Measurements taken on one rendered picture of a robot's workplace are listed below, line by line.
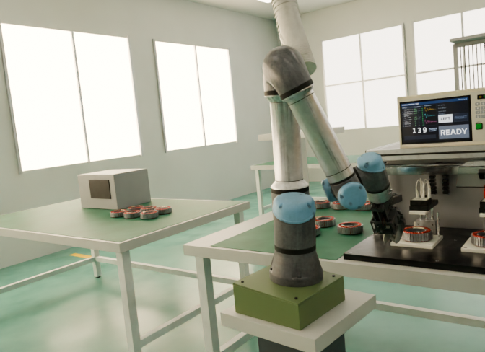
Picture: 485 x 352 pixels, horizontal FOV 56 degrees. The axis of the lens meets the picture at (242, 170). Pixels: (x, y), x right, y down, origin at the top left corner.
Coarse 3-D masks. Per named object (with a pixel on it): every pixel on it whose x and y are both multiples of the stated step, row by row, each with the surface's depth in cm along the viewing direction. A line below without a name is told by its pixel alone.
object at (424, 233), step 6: (408, 228) 174; (414, 228) 174; (420, 228) 173; (426, 228) 171; (402, 234) 170; (408, 234) 167; (414, 234) 166; (420, 234) 165; (426, 234) 165; (408, 240) 167; (414, 240) 166; (420, 240) 165; (426, 240) 165
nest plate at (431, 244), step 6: (432, 234) 174; (402, 240) 171; (432, 240) 167; (438, 240) 167; (402, 246) 167; (408, 246) 165; (414, 246) 164; (420, 246) 163; (426, 246) 162; (432, 246) 161
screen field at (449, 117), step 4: (440, 116) 172; (444, 116) 171; (448, 116) 170; (452, 116) 170; (456, 116) 169; (460, 116) 168; (464, 116) 167; (440, 120) 172; (444, 120) 171; (448, 120) 171; (452, 120) 170; (456, 120) 169; (460, 120) 168; (464, 120) 167
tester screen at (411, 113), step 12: (408, 108) 179; (420, 108) 176; (432, 108) 173; (444, 108) 171; (456, 108) 168; (408, 120) 179; (420, 120) 177; (432, 120) 174; (468, 120) 166; (408, 132) 180; (432, 132) 175
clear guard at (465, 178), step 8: (472, 160) 162; (480, 160) 160; (464, 168) 148; (472, 168) 146; (480, 168) 145; (464, 176) 146; (472, 176) 145; (456, 184) 146; (464, 184) 144; (472, 184) 143; (480, 184) 142
